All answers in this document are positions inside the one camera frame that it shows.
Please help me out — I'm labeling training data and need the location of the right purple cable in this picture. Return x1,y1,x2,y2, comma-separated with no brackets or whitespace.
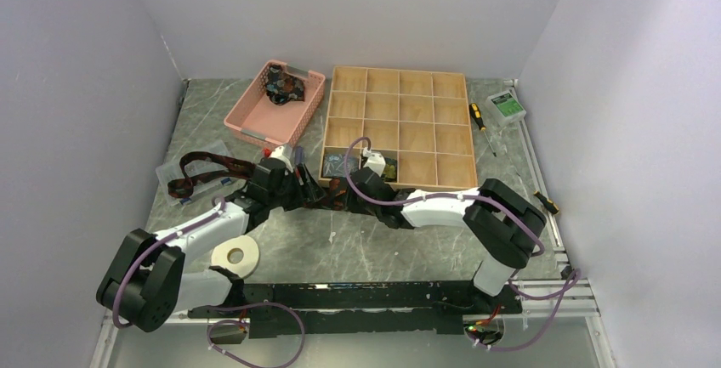
343,137,582,354

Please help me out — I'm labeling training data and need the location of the red blue screwdriver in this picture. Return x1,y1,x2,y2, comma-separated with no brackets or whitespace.
294,146,304,166

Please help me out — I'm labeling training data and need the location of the rolled grey-blue tie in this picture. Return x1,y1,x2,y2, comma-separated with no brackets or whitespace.
321,153,359,178

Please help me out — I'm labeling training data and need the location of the orange floral dark tie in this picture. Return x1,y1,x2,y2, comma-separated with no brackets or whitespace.
320,178,383,218

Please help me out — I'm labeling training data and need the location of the small yellow black screwdriver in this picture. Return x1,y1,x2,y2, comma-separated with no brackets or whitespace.
533,190,560,215

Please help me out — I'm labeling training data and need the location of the white tape roll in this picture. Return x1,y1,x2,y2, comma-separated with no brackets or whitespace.
210,235,260,279

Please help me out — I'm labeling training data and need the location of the wooden compartment tray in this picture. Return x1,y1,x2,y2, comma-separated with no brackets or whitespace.
319,65,479,190

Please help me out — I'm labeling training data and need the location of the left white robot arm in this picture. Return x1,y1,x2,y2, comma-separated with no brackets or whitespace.
96,152,326,332

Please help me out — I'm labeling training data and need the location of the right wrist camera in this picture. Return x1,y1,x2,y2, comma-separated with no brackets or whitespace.
362,151,386,176

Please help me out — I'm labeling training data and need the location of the purple cable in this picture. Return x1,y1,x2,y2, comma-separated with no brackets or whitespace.
111,196,228,330
343,137,582,354

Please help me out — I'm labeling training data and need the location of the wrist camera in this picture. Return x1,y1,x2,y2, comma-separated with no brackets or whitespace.
264,144,294,172
362,151,386,176

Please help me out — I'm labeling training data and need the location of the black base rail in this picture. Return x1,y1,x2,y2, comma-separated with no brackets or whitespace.
188,280,522,339

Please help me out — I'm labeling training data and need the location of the pink plastic basket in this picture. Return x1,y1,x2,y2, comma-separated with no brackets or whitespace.
223,59,326,149

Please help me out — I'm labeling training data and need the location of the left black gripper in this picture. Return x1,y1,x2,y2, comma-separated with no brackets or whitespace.
267,163,326,212

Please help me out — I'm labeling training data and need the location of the crumpled floral tie in basket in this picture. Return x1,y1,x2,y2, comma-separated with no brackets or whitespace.
264,64,305,105

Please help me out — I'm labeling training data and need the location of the rolled blue yellow tie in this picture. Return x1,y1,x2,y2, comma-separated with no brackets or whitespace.
382,157,398,183

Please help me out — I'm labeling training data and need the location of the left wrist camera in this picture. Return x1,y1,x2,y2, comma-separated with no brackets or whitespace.
264,144,294,172

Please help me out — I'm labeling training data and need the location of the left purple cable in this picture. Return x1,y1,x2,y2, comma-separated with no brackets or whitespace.
111,196,228,330

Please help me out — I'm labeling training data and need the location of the red patterned dark tie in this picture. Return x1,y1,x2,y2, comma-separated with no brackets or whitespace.
166,152,339,212

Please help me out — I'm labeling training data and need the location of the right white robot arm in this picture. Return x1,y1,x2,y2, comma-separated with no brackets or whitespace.
344,168,547,313

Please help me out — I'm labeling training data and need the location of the green white small box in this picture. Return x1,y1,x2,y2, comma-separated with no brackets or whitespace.
485,88,526,127

